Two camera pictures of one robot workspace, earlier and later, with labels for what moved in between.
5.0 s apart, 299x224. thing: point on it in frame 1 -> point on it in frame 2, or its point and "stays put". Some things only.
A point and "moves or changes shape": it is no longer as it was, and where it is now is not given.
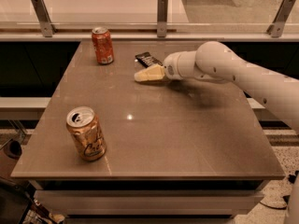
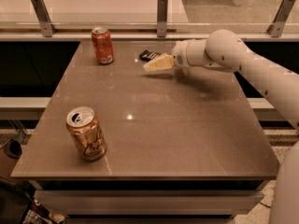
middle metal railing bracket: [162, 15] stays put
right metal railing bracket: [277, 27] stays put
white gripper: [171, 66] -> [179, 53]
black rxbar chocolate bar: [147, 60] moves or changes shape
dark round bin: [13, 149] stays put
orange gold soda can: [86, 129] stays put
